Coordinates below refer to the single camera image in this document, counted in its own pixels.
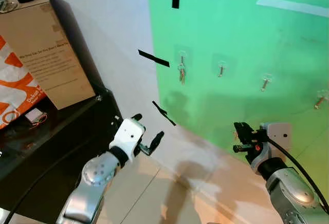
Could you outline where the silver bunch of keys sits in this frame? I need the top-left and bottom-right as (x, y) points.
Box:
(177, 62), (187, 85)

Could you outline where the black cabinet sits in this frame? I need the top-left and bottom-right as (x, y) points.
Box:
(0, 87), (124, 224)

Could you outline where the brown cardboard box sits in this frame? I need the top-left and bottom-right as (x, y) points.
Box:
(0, 0), (97, 110)

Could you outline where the orange and white bag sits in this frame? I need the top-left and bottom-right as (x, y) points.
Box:
(0, 34), (48, 130)

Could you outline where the long white tape strip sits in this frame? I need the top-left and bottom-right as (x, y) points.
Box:
(255, 0), (329, 18)

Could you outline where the clear glass object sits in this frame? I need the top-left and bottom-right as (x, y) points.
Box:
(0, 0), (17, 15)

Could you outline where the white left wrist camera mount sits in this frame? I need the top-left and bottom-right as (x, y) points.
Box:
(109, 118), (147, 159)

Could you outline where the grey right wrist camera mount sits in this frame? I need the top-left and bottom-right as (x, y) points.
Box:
(259, 122), (293, 151)

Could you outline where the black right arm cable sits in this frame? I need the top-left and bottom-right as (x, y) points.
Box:
(266, 138), (329, 213)

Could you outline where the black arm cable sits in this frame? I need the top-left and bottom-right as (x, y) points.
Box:
(266, 138), (329, 213)
(0, 152), (79, 224)

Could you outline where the clear adhesive wall hook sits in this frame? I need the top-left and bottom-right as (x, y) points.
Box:
(174, 44), (193, 66)
(314, 89), (329, 110)
(259, 72), (276, 92)
(213, 54), (232, 79)

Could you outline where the green wall sheet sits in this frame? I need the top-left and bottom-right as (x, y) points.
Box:
(145, 0), (329, 200)

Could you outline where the small white device with wires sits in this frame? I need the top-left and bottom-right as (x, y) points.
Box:
(24, 109), (48, 127)

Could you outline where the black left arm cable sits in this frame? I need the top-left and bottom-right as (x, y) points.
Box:
(0, 152), (79, 224)

